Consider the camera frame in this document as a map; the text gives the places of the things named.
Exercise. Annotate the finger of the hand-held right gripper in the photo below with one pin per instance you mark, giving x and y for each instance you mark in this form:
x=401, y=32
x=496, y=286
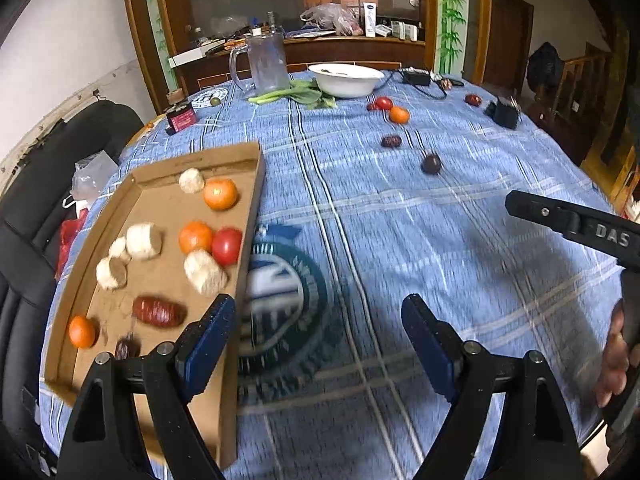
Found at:
x=540, y=210

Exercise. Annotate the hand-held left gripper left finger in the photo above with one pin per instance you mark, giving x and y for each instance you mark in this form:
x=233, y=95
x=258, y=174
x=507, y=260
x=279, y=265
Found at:
x=207, y=345

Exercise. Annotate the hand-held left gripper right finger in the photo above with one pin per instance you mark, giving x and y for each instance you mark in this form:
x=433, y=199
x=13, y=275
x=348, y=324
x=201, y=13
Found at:
x=430, y=350

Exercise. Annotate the reddish-brown sweet potato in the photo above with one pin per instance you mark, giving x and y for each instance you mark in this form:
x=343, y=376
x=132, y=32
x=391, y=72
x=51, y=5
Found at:
x=159, y=310

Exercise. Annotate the dark plum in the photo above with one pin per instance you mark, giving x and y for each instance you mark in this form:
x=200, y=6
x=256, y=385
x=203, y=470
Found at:
x=431, y=163
x=127, y=347

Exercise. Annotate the cardboard box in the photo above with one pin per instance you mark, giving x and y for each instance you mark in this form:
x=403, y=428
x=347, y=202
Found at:
x=162, y=276

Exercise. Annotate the red tomato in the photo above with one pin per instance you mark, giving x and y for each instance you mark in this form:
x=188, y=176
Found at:
x=383, y=103
x=227, y=246

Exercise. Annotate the orange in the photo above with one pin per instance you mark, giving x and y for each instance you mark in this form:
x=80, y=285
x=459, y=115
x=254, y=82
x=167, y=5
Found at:
x=196, y=236
x=81, y=331
x=399, y=114
x=220, y=193

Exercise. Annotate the beige garlic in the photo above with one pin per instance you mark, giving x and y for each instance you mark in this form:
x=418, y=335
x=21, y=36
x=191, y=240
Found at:
x=191, y=180

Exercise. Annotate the person's right hand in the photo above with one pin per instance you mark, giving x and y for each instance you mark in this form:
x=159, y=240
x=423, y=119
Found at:
x=612, y=360

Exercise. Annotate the black device on table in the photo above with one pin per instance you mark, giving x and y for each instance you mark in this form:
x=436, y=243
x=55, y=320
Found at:
x=505, y=112

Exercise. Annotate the wooden stair railing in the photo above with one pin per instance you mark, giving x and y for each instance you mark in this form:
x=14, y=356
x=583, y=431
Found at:
x=585, y=90

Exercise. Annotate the blue plaid tablecloth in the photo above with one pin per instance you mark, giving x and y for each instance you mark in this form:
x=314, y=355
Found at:
x=400, y=220

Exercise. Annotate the black hanging bag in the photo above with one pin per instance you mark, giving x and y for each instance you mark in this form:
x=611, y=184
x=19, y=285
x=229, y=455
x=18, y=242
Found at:
x=545, y=65

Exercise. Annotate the small reddish-brown object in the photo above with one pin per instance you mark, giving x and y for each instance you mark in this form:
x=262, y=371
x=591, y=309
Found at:
x=447, y=83

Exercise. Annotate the dark red date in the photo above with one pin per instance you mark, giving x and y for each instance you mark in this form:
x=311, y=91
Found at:
x=391, y=140

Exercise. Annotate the red plastic bag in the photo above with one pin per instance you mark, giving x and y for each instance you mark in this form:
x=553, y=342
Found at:
x=67, y=240

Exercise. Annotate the wooden door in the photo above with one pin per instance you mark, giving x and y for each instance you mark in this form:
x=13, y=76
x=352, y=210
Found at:
x=507, y=35

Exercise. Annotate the black power adapter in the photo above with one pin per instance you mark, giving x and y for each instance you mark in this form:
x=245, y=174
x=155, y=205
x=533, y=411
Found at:
x=416, y=78

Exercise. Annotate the clear plastic bag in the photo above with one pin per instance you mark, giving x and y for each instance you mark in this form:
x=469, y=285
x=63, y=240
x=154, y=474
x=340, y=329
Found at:
x=92, y=175

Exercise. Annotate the black leather sofa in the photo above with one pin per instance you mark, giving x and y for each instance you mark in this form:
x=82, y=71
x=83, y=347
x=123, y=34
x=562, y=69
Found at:
x=30, y=240

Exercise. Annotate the small white boxes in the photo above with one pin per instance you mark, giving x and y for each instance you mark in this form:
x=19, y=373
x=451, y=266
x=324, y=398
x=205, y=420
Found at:
x=402, y=31

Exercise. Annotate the small dark red box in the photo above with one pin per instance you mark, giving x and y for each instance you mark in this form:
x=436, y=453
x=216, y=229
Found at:
x=180, y=118

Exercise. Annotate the white bowl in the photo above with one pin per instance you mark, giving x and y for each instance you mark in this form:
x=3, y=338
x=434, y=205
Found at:
x=345, y=87

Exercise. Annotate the white upright carton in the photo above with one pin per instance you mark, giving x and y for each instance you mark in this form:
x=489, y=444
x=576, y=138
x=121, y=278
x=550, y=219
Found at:
x=370, y=19

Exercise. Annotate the green leafy vegetable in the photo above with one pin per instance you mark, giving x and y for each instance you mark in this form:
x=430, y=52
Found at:
x=295, y=92

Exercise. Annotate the wooden cabinet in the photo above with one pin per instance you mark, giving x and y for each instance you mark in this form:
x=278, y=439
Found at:
x=310, y=55

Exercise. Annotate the crumpled plastic bag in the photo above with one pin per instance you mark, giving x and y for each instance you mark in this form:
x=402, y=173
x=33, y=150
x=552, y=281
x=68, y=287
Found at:
x=330, y=17

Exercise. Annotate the glass pitcher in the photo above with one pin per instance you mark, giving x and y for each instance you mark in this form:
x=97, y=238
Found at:
x=267, y=65

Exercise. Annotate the white flat box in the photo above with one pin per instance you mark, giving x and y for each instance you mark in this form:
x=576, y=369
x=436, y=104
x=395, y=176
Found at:
x=187, y=57

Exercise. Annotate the glass bottle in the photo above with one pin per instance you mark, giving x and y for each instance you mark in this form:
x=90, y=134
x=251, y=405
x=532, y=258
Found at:
x=271, y=22

